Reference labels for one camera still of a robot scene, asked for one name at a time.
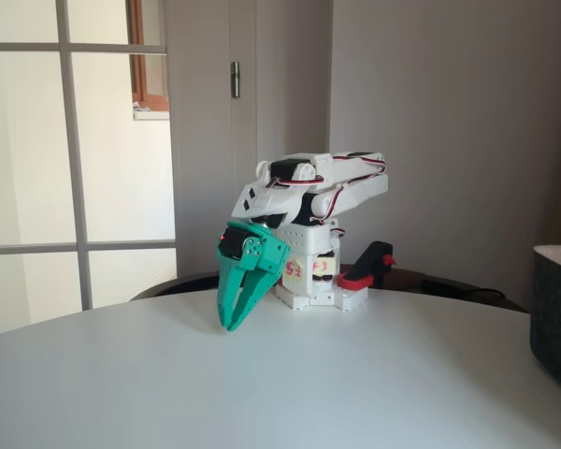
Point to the green gripper black motor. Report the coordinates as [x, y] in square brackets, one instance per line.
[251, 262]

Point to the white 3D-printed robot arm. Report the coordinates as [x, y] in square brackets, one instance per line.
[355, 187]

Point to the dark brown wooden furniture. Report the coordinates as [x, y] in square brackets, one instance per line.
[191, 283]

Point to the yellow note marked S1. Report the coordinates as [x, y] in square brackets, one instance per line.
[293, 273]

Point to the yellow note marked F3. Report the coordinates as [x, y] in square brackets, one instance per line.
[322, 266]

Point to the black and red table clamp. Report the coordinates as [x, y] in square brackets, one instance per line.
[371, 262]

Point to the silver door hinge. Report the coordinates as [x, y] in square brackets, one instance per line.
[235, 79]

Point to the white glass pane door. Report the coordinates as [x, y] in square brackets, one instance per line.
[72, 140]

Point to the dark grey fabric speaker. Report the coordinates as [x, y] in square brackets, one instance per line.
[556, 318]

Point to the brown wooden window frame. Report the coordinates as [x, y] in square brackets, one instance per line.
[138, 70]

